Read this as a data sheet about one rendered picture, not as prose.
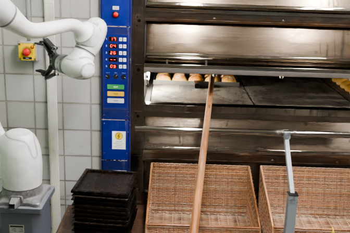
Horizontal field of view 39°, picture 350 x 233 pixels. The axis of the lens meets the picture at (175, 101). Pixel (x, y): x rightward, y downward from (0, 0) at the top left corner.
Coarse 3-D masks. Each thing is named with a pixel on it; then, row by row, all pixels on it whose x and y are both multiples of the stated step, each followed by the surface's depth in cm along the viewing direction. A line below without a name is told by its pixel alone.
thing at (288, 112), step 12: (144, 108) 271; (156, 108) 271; (168, 108) 271; (180, 108) 271; (192, 108) 271; (204, 108) 271; (216, 108) 271; (228, 108) 271; (240, 108) 271; (252, 108) 271; (264, 108) 271; (276, 108) 271; (288, 108) 271; (300, 108) 272; (312, 108) 273; (324, 108) 274; (336, 108) 275; (348, 108) 276
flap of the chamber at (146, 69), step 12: (168, 72) 250; (180, 72) 250; (192, 72) 250; (204, 72) 250; (216, 72) 250; (228, 72) 251; (240, 72) 251; (252, 72) 251; (264, 72) 251; (276, 72) 251; (288, 72) 251; (300, 72) 251
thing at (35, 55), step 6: (18, 42) 254; (24, 42) 254; (30, 42) 254; (18, 48) 255; (30, 48) 255; (36, 48) 255; (18, 54) 256; (30, 54) 256; (36, 54) 256; (24, 60) 257; (30, 60) 257; (36, 60) 257
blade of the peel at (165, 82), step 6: (156, 72) 349; (168, 84) 316; (174, 84) 316; (180, 84) 316; (186, 84) 316; (192, 84) 316; (204, 84) 316; (216, 84) 316; (222, 84) 316; (228, 84) 316; (234, 84) 317
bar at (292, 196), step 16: (144, 128) 235; (160, 128) 235; (176, 128) 235; (192, 128) 235; (224, 128) 236; (240, 128) 236; (288, 144) 234; (288, 160) 230; (288, 176) 226; (288, 192) 222; (288, 208) 221; (288, 224) 223
